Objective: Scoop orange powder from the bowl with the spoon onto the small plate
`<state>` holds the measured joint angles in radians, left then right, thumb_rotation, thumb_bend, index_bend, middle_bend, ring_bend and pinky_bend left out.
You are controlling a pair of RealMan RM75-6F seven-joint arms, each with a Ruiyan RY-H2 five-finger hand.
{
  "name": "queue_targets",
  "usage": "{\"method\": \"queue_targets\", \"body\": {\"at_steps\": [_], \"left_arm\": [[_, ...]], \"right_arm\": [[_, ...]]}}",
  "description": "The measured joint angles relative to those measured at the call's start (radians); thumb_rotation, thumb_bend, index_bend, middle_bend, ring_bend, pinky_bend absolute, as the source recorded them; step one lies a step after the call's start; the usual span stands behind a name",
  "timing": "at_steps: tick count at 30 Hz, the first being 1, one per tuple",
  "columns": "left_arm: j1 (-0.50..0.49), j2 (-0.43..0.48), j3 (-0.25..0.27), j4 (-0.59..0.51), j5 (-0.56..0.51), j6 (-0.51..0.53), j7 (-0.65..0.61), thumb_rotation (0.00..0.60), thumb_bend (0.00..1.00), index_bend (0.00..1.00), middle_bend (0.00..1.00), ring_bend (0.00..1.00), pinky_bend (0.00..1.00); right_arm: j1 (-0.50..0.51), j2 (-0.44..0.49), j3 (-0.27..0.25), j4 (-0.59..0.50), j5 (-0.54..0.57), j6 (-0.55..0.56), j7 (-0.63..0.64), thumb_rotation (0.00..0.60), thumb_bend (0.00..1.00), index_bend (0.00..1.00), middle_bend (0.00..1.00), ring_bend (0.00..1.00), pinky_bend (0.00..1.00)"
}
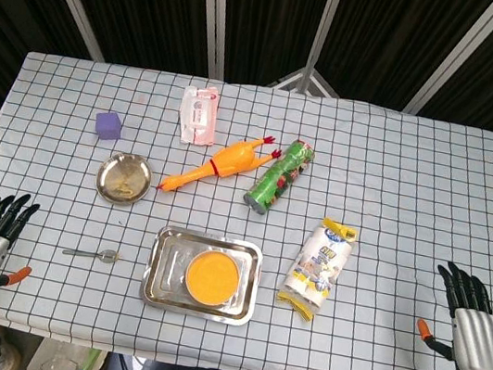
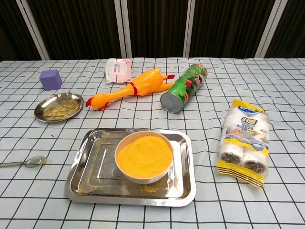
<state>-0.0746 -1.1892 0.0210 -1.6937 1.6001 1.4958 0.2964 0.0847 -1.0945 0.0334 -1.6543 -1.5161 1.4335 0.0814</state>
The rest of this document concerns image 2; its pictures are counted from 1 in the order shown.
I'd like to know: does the silver metal spoon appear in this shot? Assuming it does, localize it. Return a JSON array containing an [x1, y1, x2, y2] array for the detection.
[[0, 156, 47, 169]]

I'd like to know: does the bowl of yellow powder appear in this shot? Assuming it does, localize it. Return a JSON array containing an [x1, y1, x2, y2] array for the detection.
[[114, 130, 174, 184]]

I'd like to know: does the square metal tray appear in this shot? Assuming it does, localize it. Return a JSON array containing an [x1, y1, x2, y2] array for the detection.
[[64, 128, 197, 208]]

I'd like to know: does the round metal dish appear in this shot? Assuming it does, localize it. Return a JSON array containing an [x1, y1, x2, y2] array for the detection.
[[34, 92, 84, 123]]

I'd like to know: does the orange rubber chicken toy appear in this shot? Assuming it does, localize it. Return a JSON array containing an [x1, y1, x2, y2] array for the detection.
[[85, 67, 176, 111]]

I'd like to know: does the green chips can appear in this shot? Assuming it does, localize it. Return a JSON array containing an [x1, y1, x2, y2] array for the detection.
[[160, 63, 208, 115]]

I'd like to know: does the pink white wipes packet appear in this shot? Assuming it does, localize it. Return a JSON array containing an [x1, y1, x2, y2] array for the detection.
[[105, 58, 132, 84]]

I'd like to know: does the dark folding screen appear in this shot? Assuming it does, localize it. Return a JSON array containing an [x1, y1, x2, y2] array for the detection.
[[0, 0, 305, 62]]

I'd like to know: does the yellow white snack bag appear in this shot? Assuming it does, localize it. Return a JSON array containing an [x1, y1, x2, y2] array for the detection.
[[216, 99, 270, 189]]

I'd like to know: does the checkered white tablecloth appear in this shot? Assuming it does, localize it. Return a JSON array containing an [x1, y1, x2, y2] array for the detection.
[[0, 57, 305, 229]]

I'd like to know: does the purple foam cube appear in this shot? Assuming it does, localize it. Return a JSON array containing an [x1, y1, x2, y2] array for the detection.
[[39, 69, 63, 92]]

